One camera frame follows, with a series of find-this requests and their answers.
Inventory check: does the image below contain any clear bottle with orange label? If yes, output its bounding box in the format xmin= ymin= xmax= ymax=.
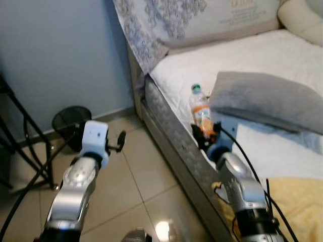
xmin=189 ymin=84 xmax=215 ymax=139

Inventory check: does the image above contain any grey plush pillow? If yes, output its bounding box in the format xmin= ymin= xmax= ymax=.
xmin=208 ymin=71 xmax=323 ymax=134

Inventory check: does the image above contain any yellow cartoon egg blanket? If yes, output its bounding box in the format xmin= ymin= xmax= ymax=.
xmin=212 ymin=176 xmax=323 ymax=242

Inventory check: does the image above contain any black mesh waste bin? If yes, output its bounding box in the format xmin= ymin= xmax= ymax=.
xmin=51 ymin=105 xmax=93 ymax=152

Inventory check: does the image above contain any white quilted mattress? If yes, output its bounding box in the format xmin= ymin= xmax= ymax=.
xmin=150 ymin=29 xmax=323 ymax=179

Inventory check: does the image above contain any black metal stand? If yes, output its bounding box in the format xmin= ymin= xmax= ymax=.
xmin=0 ymin=75 xmax=56 ymax=192

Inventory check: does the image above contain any beige knotted pillow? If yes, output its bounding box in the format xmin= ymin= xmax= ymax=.
xmin=277 ymin=0 xmax=323 ymax=47

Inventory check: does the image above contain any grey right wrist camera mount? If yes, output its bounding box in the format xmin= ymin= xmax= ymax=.
xmin=207 ymin=118 xmax=239 ymax=162

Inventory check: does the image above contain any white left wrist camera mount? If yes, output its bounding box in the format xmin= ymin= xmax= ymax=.
xmin=81 ymin=120 xmax=110 ymax=158

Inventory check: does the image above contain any grey upholstered bed frame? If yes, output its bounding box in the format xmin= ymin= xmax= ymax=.
xmin=127 ymin=45 xmax=238 ymax=242

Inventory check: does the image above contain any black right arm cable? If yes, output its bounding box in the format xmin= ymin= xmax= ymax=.
xmin=218 ymin=126 xmax=291 ymax=242

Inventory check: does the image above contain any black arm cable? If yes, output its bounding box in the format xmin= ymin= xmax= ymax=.
xmin=0 ymin=129 xmax=84 ymax=240
xmin=218 ymin=126 xmax=291 ymax=242

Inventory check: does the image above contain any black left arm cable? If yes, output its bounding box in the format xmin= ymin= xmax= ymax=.
xmin=0 ymin=129 xmax=84 ymax=240

